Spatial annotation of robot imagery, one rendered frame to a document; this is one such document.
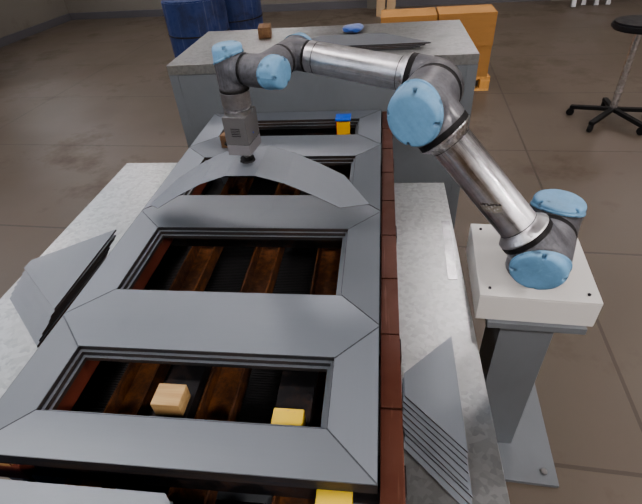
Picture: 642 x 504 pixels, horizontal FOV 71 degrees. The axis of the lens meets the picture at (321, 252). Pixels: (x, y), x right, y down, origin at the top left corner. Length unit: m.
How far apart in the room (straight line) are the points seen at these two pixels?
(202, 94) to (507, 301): 1.55
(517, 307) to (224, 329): 0.73
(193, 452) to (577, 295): 0.95
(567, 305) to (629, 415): 0.90
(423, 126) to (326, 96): 1.17
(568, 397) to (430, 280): 0.90
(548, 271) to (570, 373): 1.13
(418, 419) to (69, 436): 0.67
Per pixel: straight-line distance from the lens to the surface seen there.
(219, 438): 0.87
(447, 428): 1.01
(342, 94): 2.04
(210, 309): 1.08
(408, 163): 2.17
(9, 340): 1.40
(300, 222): 1.30
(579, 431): 1.98
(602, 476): 1.92
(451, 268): 1.39
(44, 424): 1.03
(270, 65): 1.09
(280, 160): 1.30
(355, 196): 1.30
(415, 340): 1.18
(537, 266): 1.03
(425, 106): 0.90
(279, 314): 1.02
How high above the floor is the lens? 1.58
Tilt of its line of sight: 39 degrees down
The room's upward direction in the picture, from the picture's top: 5 degrees counter-clockwise
